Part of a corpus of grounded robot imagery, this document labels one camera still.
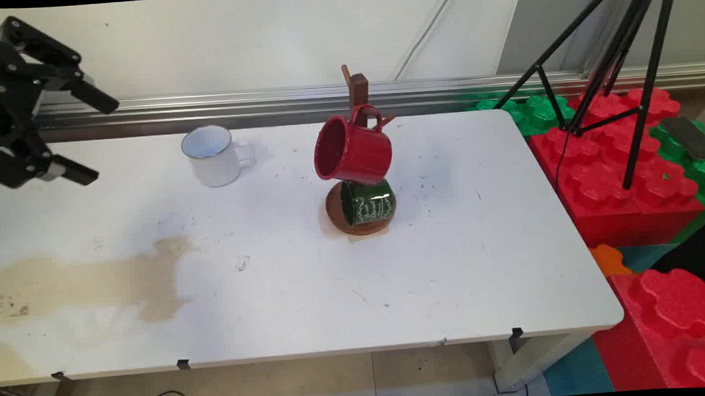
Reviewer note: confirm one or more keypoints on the white enamel mug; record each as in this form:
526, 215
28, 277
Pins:
213, 156

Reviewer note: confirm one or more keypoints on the black smartphone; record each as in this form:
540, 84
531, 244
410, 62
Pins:
688, 138

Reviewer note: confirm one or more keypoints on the teal foam mat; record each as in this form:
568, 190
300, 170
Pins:
579, 370

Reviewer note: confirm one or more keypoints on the aluminium rail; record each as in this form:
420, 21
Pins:
299, 98

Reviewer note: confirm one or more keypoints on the white table leg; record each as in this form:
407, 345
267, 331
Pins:
536, 357

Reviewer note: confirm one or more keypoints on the black table edge clip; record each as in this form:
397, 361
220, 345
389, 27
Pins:
58, 376
184, 364
517, 333

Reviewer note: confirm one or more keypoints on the orange foam piece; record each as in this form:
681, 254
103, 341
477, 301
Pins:
609, 260

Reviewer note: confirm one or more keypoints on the green enamel mug with print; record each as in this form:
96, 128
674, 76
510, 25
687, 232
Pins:
369, 201

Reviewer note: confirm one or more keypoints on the red ceramic mug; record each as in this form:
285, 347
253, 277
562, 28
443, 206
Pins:
353, 149

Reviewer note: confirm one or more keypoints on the black tripod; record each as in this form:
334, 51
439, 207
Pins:
622, 45

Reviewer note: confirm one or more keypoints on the brown wooden mug tree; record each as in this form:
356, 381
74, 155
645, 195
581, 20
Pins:
359, 89

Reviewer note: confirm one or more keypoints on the large red foam block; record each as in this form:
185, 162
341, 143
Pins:
617, 178

